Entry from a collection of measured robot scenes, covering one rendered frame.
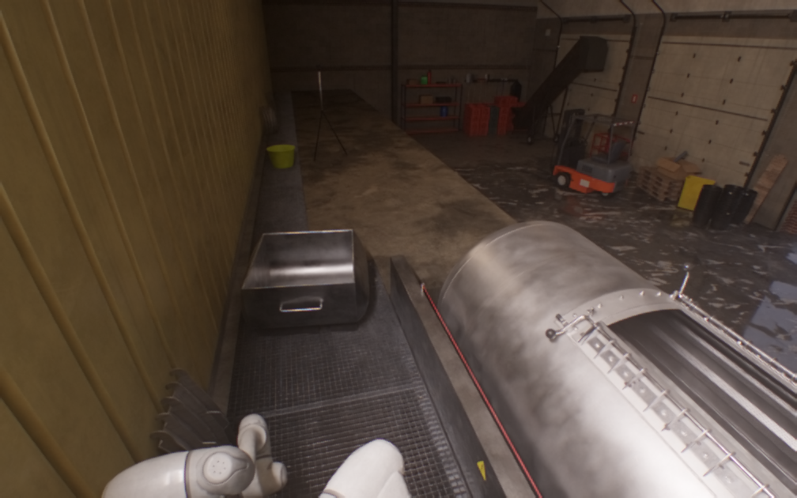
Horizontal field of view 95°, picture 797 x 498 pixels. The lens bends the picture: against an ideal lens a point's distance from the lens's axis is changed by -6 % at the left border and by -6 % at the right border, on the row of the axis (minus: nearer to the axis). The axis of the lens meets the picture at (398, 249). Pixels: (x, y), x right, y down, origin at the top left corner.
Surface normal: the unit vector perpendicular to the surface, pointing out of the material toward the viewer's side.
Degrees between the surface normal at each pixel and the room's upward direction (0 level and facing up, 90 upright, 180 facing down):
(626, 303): 7
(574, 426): 55
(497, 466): 0
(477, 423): 1
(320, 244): 89
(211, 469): 30
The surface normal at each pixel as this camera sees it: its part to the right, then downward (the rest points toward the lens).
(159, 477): 0.07, -0.75
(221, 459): 0.29, -0.52
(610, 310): -0.24, -0.81
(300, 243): 0.12, 0.48
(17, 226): 0.55, 0.40
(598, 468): -0.81, -0.37
